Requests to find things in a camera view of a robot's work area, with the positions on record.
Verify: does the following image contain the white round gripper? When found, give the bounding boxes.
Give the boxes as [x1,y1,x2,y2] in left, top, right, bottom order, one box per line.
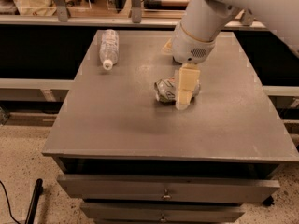
[162,23,215,110]

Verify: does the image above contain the white green 7up can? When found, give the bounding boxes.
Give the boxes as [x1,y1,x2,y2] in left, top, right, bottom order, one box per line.
[154,77,201,105]

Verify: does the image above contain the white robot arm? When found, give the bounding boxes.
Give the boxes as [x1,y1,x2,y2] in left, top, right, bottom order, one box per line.
[168,0,299,110]

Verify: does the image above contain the clear plastic water bottle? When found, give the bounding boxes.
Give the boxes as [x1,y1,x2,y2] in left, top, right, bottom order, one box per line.
[99,29,119,71]

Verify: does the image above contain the grey cabinet with drawers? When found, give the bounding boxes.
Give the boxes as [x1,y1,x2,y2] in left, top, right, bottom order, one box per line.
[43,31,298,210]

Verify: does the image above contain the upper grey drawer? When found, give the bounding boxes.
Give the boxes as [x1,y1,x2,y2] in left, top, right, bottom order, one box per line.
[57,175,279,203]

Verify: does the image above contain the grey drawer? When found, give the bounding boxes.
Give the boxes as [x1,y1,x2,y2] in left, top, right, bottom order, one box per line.
[57,175,279,203]
[80,203,244,224]

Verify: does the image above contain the lower grey drawer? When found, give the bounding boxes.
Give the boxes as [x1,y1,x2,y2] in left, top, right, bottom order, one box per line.
[80,203,244,224]

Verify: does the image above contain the black pole on floor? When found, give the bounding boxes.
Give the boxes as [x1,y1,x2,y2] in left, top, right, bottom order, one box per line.
[25,178,43,224]

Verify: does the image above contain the right metal bracket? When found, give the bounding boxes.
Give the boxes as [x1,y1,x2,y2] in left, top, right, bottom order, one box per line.
[240,9,254,26]

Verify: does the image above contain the metal bracket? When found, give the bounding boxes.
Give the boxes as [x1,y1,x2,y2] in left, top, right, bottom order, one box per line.
[54,0,69,21]
[240,9,254,26]
[131,0,142,23]

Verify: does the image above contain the middle metal bracket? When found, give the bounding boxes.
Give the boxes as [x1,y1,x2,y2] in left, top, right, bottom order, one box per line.
[131,0,142,23]

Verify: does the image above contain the left metal bracket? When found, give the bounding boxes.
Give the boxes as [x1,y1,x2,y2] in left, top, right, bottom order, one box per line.
[54,0,69,21]

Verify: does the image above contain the black cable on floor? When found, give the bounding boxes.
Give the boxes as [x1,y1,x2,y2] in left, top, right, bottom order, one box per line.
[0,179,22,224]

